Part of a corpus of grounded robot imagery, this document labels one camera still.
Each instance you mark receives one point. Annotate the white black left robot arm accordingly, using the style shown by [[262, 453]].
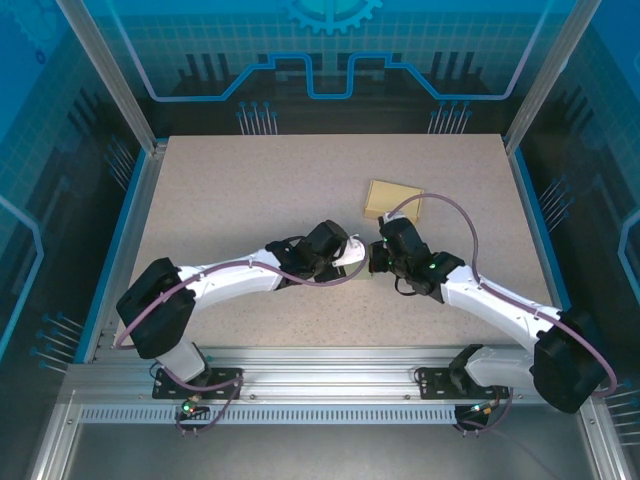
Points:
[[235, 277]]

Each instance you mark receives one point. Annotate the blue table edge strip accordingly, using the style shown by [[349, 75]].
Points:
[[545, 250], [111, 250]]

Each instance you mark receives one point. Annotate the yellow paper box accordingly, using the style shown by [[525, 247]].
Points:
[[390, 197]]

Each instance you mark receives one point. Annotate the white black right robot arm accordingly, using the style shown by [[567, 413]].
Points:
[[495, 300]]

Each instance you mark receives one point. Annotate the aluminium frame post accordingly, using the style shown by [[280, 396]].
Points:
[[545, 75], [117, 75]]

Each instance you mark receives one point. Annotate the connector with green light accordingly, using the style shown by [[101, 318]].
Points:
[[475, 411], [190, 409]]

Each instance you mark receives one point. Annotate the aluminium frame beam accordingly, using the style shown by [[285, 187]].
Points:
[[325, 375]]

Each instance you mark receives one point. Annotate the aluminium side rail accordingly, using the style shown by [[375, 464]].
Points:
[[126, 250]]

